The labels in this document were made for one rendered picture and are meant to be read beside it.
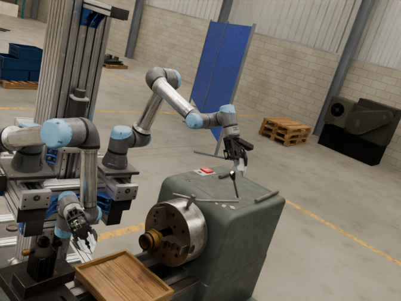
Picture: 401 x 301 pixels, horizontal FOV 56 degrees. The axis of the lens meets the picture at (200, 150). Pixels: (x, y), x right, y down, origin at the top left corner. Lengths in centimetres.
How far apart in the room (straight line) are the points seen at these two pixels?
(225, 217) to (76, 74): 109
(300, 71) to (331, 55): 106
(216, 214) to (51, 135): 84
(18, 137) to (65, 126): 30
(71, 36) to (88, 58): 14
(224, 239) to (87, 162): 74
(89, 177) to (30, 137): 29
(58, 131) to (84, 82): 68
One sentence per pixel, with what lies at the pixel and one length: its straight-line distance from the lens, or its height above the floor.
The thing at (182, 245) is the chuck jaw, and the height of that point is 110.
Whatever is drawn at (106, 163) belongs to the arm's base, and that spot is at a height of 118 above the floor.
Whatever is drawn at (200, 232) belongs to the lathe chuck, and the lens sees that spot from 183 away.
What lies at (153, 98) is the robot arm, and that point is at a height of 161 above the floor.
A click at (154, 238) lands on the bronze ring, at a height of 111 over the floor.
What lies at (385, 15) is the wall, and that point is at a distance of 1198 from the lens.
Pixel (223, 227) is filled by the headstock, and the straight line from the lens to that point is 185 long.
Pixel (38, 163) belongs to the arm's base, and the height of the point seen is 121.
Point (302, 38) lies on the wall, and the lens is 1281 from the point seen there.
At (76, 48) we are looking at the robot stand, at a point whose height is 178.
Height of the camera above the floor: 203
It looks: 17 degrees down
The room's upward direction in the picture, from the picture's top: 16 degrees clockwise
